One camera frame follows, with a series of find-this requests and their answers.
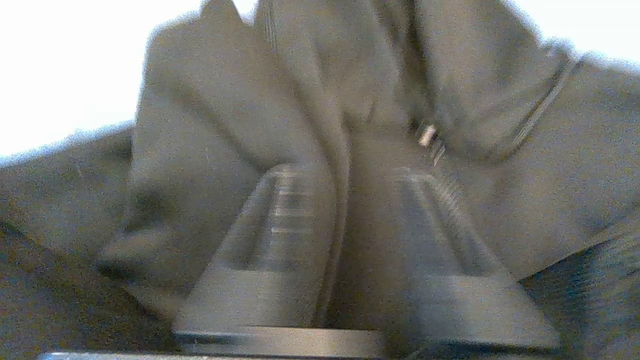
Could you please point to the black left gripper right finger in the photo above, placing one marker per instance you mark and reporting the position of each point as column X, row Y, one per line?
column 465, row 310

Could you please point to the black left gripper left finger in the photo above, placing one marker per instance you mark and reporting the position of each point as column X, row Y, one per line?
column 270, row 295

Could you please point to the black zip hoodie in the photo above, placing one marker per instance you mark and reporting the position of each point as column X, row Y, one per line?
column 225, row 125

